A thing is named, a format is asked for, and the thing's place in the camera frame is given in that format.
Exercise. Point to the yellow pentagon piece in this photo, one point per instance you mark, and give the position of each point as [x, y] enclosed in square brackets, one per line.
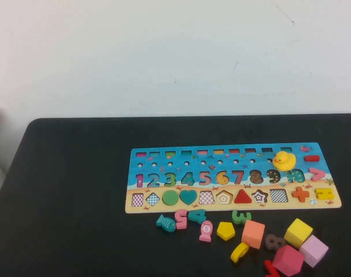
[225, 231]

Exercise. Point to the green circle piece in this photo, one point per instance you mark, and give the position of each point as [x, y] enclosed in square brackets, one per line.
[171, 197]

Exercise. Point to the teal heart piece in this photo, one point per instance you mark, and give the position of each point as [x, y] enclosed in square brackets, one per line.
[188, 196]

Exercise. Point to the teal number four piece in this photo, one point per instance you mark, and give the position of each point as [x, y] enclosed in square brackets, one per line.
[199, 217]

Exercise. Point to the pink number five piece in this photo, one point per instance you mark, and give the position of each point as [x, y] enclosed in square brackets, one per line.
[181, 224]

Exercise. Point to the red triangle piece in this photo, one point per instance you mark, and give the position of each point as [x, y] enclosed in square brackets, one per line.
[243, 198]

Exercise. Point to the colourful number shape puzzle board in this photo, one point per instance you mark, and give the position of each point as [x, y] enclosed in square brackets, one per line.
[250, 202]

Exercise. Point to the green number three piece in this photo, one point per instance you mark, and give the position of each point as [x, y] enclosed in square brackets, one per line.
[239, 220]

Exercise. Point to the yellow number piece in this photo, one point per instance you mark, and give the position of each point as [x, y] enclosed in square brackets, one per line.
[238, 253]

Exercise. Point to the orange plus sign piece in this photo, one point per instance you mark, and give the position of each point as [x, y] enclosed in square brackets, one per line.
[300, 194]

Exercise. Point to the red minus sign piece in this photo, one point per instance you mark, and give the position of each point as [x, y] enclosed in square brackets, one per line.
[312, 158]

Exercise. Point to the brown number eight piece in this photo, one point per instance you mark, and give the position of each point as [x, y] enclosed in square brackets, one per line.
[271, 245]

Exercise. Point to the pink greater-than sign piece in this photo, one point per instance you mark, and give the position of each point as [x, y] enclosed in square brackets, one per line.
[318, 174]

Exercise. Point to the yellow equals sign piece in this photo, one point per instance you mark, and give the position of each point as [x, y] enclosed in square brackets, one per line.
[323, 197]

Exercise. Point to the red number seven piece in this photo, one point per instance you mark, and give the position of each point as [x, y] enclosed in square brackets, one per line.
[269, 268]

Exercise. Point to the teal wooden fish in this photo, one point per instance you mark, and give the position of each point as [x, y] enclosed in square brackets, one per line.
[165, 223]

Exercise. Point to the pink wooden fish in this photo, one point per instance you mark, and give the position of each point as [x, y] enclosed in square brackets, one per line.
[206, 231]

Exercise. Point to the yellow rubber duck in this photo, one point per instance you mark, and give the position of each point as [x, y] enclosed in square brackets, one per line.
[284, 161]

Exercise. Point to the orange wooden cube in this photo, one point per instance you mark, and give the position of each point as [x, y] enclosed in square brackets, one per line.
[253, 234]

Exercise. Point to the yellow wooden cube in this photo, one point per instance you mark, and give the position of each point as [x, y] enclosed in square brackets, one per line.
[297, 232]

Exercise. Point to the red wooden cube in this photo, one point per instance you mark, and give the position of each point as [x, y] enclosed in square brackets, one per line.
[288, 259]

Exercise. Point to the pink wooden cube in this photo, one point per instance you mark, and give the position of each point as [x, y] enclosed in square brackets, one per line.
[314, 250]

